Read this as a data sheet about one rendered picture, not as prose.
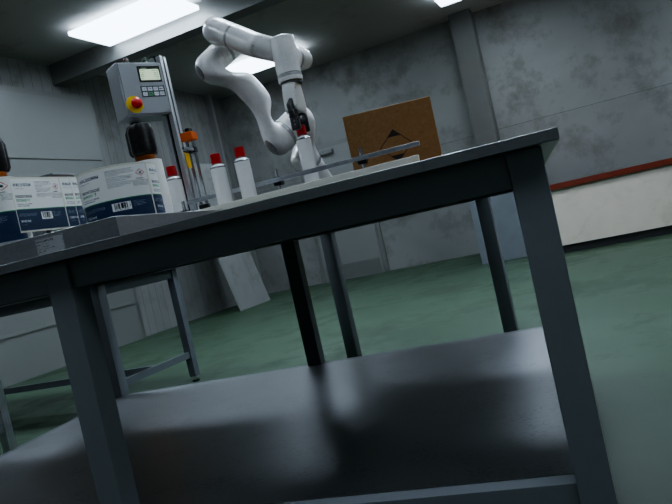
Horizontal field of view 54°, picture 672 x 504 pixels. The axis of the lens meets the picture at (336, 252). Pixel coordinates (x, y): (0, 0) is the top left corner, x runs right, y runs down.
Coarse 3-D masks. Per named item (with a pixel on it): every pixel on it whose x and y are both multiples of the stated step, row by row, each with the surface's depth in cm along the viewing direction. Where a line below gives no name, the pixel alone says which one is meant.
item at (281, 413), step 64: (384, 192) 120; (448, 192) 117; (128, 256) 136; (192, 256) 132; (64, 320) 141; (576, 320) 112; (192, 384) 295; (256, 384) 262; (320, 384) 236; (384, 384) 215; (448, 384) 198; (512, 384) 183; (576, 384) 112; (64, 448) 226; (128, 448) 207; (192, 448) 191; (256, 448) 177; (320, 448) 165; (384, 448) 154; (448, 448) 145; (512, 448) 137; (576, 448) 113
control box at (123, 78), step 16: (128, 64) 226; (144, 64) 230; (112, 80) 228; (128, 80) 225; (112, 96) 230; (128, 96) 225; (160, 96) 232; (128, 112) 224; (144, 112) 227; (160, 112) 231
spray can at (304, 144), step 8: (304, 128) 223; (304, 136) 222; (304, 144) 221; (304, 152) 221; (312, 152) 223; (304, 160) 222; (312, 160) 222; (304, 168) 222; (304, 176) 223; (312, 176) 222
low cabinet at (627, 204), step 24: (624, 168) 666; (648, 168) 658; (552, 192) 699; (576, 192) 690; (600, 192) 681; (624, 192) 672; (648, 192) 664; (576, 216) 693; (600, 216) 684; (624, 216) 675; (648, 216) 666; (576, 240) 695; (600, 240) 689; (624, 240) 680
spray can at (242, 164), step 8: (240, 152) 213; (240, 160) 212; (248, 160) 214; (240, 168) 212; (248, 168) 213; (240, 176) 213; (248, 176) 213; (240, 184) 213; (248, 184) 213; (248, 192) 213; (256, 192) 215
